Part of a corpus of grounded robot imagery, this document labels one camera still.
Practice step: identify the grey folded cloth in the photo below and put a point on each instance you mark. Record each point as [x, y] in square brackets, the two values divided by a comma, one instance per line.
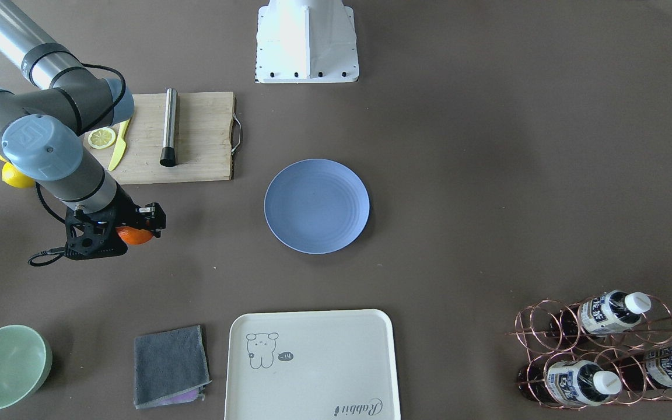
[170, 368]

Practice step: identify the yellow lemon lower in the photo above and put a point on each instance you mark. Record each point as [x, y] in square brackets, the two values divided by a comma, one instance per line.
[16, 179]

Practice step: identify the yellow plastic knife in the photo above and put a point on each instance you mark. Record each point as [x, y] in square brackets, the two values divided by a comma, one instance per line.
[120, 145]

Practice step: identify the tea bottle back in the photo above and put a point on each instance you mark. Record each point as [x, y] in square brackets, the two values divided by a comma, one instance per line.
[648, 371]
[612, 312]

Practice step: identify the bamboo cutting board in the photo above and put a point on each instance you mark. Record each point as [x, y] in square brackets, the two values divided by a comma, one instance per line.
[203, 139]

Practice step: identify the steel muddler with black tip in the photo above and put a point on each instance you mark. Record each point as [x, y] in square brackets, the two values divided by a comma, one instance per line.
[168, 152]

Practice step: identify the cream rabbit tray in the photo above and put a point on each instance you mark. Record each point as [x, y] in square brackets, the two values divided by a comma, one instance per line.
[334, 364]

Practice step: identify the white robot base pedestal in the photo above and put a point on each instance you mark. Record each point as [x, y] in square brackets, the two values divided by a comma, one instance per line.
[306, 42]

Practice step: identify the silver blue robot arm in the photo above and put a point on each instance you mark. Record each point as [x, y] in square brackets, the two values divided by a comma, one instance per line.
[41, 136]

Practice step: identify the mint green bowl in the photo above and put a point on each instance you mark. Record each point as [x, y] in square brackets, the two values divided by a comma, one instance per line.
[25, 363]

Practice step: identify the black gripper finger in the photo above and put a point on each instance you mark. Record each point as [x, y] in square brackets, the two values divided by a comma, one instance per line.
[153, 218]

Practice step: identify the copper wire bottle rack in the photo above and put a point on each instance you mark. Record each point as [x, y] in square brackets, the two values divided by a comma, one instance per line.
[654, 332]

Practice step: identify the orange tangerine fruit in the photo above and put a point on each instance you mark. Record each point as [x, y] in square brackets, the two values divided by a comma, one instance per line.
[133, 236]

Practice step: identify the blue round plate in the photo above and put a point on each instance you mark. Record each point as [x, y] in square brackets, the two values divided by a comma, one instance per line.
[316, 206]

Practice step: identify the tea bottle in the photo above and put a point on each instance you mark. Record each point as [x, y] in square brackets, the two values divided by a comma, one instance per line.
[648, 371]
[569, 384]
[612, 312]

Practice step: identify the tea bottle front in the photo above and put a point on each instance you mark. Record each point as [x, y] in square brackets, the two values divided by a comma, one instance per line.
[569, 384]

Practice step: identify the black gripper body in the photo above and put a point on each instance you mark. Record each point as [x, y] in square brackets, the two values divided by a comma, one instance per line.
[124, 216]

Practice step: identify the lemon slice upper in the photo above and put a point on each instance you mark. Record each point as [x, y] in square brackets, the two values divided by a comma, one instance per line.
[101, 138]

